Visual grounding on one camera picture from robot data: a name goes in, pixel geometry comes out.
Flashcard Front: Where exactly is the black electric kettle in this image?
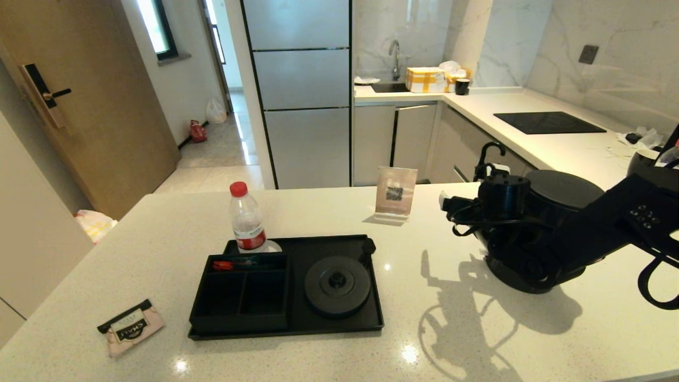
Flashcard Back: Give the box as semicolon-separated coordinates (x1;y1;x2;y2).
477;170;605;294

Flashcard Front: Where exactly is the pink and black tea sachet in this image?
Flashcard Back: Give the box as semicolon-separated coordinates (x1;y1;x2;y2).
97;299;166;358

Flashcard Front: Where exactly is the black round kettle base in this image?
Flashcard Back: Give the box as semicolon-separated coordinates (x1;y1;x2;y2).
304;256;372;319

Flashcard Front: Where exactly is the red-capped water bottle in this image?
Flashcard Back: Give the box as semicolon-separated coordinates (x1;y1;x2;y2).
229;181;268;254

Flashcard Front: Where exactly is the acrylic QR code sign stand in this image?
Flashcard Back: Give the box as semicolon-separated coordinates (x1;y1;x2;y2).
373;167;419;223

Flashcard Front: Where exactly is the grey kitchen cabinet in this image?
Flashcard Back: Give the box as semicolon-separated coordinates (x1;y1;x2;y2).
354;101;534;185

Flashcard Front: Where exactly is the black induction cooktop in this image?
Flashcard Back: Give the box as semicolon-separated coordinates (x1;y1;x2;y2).
493;111;607;135

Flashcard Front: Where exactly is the small yellow taped box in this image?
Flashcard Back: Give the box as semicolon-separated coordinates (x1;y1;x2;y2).
446;70;473;93

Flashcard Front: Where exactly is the cardboard box with yellow tape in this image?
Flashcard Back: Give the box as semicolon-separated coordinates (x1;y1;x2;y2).
406;67;447;93

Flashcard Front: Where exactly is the chrome sink faucet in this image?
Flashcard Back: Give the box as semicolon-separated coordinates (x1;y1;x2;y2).
388;39;402;81

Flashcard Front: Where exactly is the black mug white inside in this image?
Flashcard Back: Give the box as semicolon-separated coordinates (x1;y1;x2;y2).
628;149;661;177

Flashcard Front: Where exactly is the silver refrigerator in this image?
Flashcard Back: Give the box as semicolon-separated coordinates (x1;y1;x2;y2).
240;0;353;189

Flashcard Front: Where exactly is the crumpled clear plastic wrap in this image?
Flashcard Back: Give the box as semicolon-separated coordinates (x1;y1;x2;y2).
617;126;664;151

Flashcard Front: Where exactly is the black serving tray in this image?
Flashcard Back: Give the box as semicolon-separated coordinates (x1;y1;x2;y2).
188;234;385;341

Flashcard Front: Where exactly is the black compartment organizer box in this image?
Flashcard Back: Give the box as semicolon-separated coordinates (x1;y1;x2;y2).
189;253;291;334

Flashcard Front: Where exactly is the black framed window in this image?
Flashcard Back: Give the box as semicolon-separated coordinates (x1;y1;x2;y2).
135;0;178;60

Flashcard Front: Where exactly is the white and yellow plastic bag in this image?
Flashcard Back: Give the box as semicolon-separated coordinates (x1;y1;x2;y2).
74;210;118;244

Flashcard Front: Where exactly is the wooden door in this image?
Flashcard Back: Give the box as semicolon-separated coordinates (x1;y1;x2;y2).
0;0;181;221

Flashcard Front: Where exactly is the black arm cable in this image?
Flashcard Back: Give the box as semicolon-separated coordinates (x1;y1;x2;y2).
451;212;531;238

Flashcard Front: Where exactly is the black curved hook handle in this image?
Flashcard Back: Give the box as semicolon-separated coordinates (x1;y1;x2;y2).
474;141;506;181

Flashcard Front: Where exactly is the black looped forearm cable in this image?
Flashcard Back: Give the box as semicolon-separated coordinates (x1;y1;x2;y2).
638;254;679;311

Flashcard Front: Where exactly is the black door lock handle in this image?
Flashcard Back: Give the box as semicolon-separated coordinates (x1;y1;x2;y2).
20;63;72;128

